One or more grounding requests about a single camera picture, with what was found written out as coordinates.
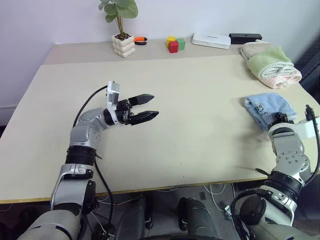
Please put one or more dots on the white bubble plant pot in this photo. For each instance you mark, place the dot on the white bubble plant pot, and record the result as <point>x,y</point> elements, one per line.
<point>123,46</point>

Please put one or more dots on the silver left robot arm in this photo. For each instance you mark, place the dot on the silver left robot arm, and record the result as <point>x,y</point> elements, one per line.
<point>82,132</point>

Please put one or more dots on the dark rounded shape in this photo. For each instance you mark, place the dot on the dark rounded shape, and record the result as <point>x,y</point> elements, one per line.
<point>197,220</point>
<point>132,217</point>

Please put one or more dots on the long black box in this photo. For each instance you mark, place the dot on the long black box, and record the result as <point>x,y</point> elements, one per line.
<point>245,38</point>

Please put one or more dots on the red cube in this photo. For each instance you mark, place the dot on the red cube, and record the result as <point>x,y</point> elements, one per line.
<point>173,47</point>

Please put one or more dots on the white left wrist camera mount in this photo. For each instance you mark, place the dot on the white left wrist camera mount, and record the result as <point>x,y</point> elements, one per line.
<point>113,96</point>

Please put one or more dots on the yellow cube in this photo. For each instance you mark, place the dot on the yellow cube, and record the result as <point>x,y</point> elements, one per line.
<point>171,39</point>

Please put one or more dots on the green leafy plant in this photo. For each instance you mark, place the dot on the green leafy plant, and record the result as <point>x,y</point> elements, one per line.
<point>120,8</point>

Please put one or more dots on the orange black marker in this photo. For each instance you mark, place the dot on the orange black marker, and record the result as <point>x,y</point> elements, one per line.
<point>140,39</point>

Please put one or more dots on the flat white plastic box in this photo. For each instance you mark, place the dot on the flat white plastic box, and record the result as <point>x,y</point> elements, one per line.
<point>211,40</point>

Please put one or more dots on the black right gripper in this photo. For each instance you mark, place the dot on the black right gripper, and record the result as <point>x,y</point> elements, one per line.
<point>281,118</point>

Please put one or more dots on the stack of folded towels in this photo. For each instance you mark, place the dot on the stack of folded towels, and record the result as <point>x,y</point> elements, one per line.
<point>282,81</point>

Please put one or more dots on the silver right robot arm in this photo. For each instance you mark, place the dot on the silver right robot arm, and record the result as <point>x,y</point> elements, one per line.
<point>287,150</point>

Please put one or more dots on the small metal clamp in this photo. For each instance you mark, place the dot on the small metal clamp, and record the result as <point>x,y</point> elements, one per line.
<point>227,212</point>

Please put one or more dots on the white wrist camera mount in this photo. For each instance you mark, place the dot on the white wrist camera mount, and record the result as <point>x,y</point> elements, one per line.
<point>306,128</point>
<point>113,96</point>

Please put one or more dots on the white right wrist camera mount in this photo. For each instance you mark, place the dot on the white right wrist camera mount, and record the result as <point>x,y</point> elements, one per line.
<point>306,128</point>

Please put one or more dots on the blue cloth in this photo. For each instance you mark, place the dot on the blue cloth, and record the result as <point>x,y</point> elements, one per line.
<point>270,105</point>

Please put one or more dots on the folded green towel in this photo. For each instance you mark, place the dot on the folded green towel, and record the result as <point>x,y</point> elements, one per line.
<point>268,60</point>

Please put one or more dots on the green cube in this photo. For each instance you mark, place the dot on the green cube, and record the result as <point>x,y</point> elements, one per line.
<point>181,44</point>

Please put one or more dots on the ribbed upholstered furniture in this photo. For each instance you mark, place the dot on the ribbed upholstered furniture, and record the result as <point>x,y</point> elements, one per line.
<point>311,67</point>

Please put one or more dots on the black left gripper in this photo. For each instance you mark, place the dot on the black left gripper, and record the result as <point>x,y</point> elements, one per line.
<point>123,112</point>

